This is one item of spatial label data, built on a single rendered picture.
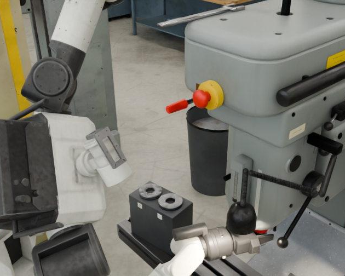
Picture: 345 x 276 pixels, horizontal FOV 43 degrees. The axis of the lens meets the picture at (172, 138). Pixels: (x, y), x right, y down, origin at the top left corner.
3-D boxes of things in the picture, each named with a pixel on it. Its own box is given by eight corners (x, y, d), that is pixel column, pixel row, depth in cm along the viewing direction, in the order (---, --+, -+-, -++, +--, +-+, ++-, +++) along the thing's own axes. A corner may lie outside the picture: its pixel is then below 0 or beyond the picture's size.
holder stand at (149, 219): (172, 257, 162) (172, 216, 152) (131, 231, 174) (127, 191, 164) (193, 240, 170) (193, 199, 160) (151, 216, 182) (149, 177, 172)
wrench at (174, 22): (166, 29, 87) (165, 25, 87) (153, 26, 90) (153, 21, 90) (245, 9, 101) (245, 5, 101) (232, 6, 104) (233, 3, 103)
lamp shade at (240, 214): (221, 228, 105) (222, 208, 102) (233, 212, 110) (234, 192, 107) (249, 239, 101) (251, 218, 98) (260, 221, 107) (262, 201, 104)
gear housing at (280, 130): (282, 153, 95) (287, 111, 90) (204, 115, 111) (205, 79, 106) (360, 107, 114) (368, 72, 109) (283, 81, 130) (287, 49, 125)
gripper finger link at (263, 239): (271, 239, 129) (253, 244, 128) (272, 231, 128) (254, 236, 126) (274, 243, 128) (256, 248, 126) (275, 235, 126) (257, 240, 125)
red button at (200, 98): (203, 112, 88) (203, 94, 86) (189, 106, 91) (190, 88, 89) (214, 107, 90) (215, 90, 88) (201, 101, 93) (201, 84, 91)
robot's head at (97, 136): (95, 173, 98) (109, 172, 92) (75, 141, 96) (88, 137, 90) (116, 159, 101) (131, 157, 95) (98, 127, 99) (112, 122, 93)
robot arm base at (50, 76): (17, 110, 97) (69, 115, 99) (22, 53, 97) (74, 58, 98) (29, 112, 112) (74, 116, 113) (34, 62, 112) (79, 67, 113)
